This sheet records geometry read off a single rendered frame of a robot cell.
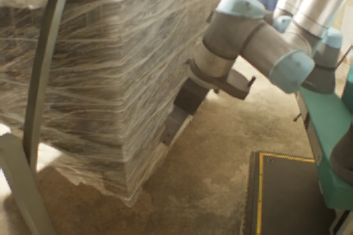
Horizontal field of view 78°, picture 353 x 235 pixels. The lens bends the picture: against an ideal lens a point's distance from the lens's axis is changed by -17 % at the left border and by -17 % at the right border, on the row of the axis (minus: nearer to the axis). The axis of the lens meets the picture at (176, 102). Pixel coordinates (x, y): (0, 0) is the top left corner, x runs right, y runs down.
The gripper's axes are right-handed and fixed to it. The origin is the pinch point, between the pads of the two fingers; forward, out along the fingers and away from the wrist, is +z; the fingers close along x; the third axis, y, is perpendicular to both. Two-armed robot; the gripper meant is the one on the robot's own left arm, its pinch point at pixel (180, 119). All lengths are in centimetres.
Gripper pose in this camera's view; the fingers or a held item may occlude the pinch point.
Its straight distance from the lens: 60.1
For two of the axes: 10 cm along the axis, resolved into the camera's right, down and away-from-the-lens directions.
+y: -8.5, -5.2, 0.9
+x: -4.0, 5.1, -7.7
